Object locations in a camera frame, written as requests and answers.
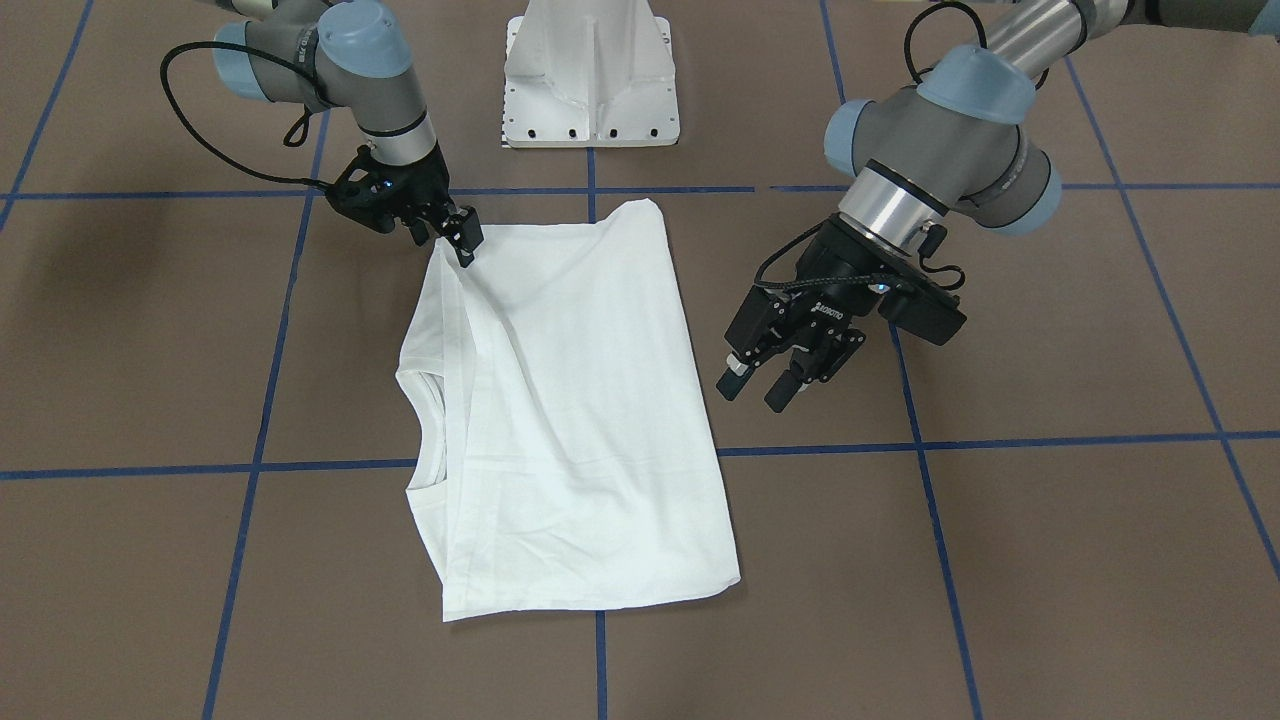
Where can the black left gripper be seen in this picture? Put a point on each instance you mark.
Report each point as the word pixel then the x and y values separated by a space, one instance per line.
pixel 838 268

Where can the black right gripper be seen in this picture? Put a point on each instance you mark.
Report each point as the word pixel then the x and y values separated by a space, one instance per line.
pixel 423 187

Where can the white long-sleeve printed shirt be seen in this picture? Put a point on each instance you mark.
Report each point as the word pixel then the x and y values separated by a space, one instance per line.
pixel 566 461

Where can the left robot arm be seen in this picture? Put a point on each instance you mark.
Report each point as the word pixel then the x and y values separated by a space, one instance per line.
pixel 952 140

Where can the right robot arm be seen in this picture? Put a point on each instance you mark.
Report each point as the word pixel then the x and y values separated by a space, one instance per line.
pixel 353 54

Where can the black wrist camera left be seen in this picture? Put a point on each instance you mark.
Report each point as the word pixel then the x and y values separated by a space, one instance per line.
pixel 920 307

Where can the white camera mast with base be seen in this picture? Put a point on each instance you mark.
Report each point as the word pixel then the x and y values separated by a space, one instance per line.
pixel 589 75

